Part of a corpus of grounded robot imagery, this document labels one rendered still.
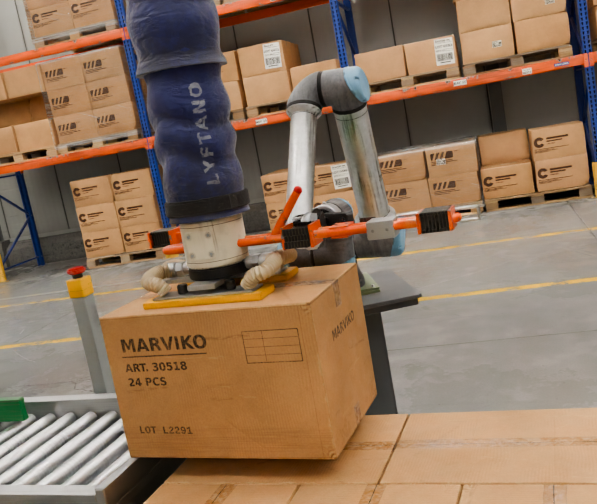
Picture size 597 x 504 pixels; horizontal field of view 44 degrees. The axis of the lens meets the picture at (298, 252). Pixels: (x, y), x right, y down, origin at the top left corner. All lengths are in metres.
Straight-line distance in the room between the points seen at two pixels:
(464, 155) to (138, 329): 7.31
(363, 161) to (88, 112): 7.95
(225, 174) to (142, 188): 8.18
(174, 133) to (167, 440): 0.80
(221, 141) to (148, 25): 0.33
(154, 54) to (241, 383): 0.84
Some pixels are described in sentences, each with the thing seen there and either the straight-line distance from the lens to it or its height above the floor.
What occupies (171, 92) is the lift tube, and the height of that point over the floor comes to 1.54.
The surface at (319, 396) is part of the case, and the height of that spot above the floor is 0.77.
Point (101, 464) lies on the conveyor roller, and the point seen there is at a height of 0.53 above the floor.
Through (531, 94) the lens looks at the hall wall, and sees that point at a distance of 10.32.
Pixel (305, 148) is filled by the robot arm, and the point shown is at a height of 1.33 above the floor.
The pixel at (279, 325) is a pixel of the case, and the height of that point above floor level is 0.95.
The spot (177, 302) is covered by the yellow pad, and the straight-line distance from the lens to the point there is 1.93.
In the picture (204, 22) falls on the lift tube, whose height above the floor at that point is 1.69.
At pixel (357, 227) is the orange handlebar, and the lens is 1.82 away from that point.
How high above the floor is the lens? 1.41
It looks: 10 degrees down
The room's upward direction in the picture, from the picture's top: 11 degrees counter-clockwise
